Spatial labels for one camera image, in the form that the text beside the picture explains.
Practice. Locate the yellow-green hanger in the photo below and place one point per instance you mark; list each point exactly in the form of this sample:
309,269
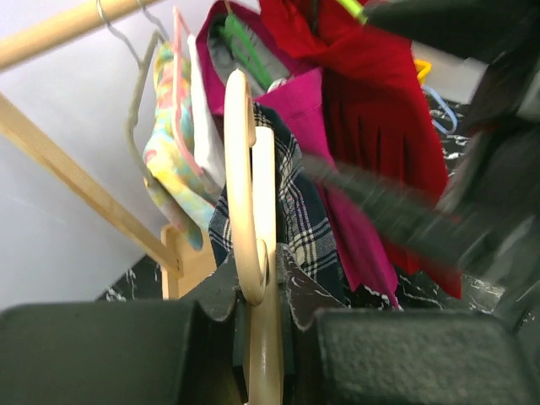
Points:
352,8

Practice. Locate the grey hanger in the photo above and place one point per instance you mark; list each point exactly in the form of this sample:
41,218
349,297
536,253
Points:
157,192

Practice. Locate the wooden clothes rack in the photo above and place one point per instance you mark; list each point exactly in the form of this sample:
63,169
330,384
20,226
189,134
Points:
74,211

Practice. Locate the pink hanger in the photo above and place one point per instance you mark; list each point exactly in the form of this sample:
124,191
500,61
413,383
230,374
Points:
182,125

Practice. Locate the grey garment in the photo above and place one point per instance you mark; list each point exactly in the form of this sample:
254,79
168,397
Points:
264,65

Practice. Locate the yellow plastic bin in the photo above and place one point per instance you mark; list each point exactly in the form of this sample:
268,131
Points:
423,69

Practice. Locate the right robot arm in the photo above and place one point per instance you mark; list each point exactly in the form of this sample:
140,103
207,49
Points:
486,225

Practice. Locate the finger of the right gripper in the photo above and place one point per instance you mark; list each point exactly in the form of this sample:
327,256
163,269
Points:
399,216

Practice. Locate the magenta skirt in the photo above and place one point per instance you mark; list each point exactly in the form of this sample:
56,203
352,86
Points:
367,271

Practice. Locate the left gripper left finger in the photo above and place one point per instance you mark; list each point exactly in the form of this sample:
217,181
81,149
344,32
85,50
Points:
133,352

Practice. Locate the green hanger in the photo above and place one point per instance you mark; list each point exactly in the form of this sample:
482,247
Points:
243,49

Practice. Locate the white garment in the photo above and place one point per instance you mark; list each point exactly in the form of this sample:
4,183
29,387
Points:
208,146

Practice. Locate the red skirt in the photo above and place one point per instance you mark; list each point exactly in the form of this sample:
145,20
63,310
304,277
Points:
375,112

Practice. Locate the light blue wire hanger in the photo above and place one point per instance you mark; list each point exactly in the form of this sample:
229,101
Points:
447,111

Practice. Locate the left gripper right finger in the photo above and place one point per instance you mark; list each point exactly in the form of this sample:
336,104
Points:
339,355

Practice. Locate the floral pastel garment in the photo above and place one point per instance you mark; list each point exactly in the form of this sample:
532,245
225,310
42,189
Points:
162,159

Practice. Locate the navy plaid skirt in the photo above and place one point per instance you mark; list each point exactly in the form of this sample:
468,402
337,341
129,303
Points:
302,221

